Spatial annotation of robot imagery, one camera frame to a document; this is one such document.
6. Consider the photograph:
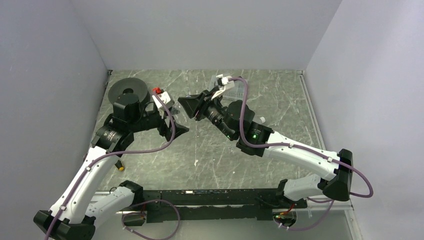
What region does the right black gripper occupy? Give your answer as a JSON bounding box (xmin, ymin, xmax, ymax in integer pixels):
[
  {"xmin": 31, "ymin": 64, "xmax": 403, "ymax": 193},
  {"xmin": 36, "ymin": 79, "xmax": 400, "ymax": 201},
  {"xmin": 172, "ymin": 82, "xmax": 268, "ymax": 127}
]
[{"xmin": 179, "ymin": 86, "xmax": 236, "ymax": 140}]

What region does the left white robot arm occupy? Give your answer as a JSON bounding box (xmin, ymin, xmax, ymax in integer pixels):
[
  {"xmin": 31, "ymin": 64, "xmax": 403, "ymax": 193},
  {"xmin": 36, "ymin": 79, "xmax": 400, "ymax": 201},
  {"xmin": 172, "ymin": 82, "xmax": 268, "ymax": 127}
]
[{"xmin": 33, "ymin": 88, "xmax": 188, "ymax": 240}]

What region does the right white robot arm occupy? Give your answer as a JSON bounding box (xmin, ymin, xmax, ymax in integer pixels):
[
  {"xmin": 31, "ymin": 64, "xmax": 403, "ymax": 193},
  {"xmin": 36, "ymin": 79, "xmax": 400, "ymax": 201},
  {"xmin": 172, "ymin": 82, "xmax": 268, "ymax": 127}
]
[{"xmin": 178, "ymin": 90, "xmax": 353, "ymax": 208}]

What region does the clear bottle white cap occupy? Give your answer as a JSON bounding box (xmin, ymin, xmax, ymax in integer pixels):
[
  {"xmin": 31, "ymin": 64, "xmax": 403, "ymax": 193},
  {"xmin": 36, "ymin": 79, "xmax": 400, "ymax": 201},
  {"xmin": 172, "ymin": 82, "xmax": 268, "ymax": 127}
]
[{"xmin": 253, "ymin": 116, "xmax": 266, "ymax": 125}]

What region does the clear plastic tray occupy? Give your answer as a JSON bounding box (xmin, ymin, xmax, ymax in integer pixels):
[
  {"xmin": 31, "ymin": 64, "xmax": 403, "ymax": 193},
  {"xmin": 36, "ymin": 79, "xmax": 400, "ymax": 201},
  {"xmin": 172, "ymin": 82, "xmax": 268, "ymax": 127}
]
[{"xmin": 208, "ymin": 73, "xmax": 245, "ymax": 101}]

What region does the black spool disc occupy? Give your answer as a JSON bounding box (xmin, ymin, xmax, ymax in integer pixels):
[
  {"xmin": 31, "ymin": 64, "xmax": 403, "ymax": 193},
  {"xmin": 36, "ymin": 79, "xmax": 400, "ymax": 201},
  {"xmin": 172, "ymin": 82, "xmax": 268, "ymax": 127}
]
[{"xmin": 107, "ymin": 77, "xmax": 151, "ymax": 104}]

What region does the yellow tipped screwdriver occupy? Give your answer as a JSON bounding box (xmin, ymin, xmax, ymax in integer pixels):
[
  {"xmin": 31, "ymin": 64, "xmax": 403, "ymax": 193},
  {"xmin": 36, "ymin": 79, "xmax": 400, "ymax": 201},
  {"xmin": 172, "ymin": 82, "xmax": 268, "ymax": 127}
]
[{"xmin": 114, "ymin": 160, "xmax": 125, "ymax": 171}]

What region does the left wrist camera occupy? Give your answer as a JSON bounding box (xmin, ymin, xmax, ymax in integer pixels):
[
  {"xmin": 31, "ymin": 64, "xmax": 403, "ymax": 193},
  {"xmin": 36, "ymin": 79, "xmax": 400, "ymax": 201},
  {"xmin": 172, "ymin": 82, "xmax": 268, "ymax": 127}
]
[{"xmin": 152, "ymin": 87, "xmax": 175, "ymax": 117}]

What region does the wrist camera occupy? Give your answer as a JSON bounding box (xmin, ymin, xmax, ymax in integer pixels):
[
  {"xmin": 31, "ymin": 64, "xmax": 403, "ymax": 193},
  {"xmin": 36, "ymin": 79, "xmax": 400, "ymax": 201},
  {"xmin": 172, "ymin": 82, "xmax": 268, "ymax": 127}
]
[
  {"xmin": 152, "ymin": 87, "xmax": 175, "ymax": 117},
  {"xmin": 211, "ymin": 74, "xmax": 235, "ymax": 100}
]

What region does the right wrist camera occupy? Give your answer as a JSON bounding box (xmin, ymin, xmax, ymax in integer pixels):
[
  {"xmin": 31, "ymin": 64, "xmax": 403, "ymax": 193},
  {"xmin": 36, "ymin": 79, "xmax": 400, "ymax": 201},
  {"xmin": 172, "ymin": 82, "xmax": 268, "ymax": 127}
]
[{"xmin": 211, "ymin": 74, "xmax": 235, "ymax": 100}]

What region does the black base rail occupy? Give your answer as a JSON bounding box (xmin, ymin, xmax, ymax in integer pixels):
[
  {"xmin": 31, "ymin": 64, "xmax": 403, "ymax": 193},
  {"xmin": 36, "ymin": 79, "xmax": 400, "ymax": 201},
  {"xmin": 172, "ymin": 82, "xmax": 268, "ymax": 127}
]
[{"xmin": 125, "ymin": 188, "xmax": 308, "ymax": 223}]

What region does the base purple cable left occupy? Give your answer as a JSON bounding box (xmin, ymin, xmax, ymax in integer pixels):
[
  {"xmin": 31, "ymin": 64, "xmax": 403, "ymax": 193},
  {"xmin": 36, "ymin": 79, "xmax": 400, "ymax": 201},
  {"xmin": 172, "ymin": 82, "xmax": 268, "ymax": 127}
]
[{"xmin": 121, "ymin": 199, "xmax": 181, "ymax": 240}]

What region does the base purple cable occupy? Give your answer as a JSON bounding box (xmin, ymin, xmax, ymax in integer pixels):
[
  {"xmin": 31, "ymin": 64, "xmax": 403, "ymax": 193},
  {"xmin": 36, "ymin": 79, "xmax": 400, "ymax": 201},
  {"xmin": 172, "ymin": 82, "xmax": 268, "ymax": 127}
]
[
  {"xmin": 121, "ymin": 199, "xmax": 181, "ymax": 240},
  {"xmin": 273, "ymin": 198, "xmax": 335, "ymax": 232}
]

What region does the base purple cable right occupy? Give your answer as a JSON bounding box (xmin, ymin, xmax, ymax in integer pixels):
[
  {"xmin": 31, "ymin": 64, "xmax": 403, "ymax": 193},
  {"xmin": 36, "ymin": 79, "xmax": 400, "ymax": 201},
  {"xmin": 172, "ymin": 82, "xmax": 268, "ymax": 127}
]
[{"xmin": 273, "ymin": 198, "xmax": 335, "ymax": 232}]

